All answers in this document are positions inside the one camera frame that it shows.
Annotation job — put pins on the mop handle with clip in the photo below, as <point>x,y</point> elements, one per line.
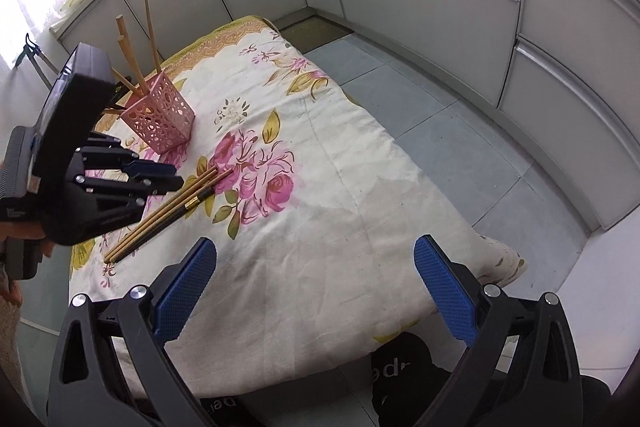
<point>34,54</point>

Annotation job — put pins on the person left hand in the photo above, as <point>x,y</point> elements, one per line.
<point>23,230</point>

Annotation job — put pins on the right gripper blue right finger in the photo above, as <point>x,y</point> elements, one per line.
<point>520,365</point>

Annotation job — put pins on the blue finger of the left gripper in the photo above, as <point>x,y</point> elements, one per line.
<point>105,152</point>
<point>100,194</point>

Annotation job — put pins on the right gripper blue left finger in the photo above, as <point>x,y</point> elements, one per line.
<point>87,386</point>

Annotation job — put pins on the brown floor mat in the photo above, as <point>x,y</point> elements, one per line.
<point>313,33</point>

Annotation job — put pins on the floral tablecloth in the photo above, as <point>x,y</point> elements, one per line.
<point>314,222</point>

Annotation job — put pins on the pink perforated utensil holder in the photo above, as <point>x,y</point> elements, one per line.
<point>163,119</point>

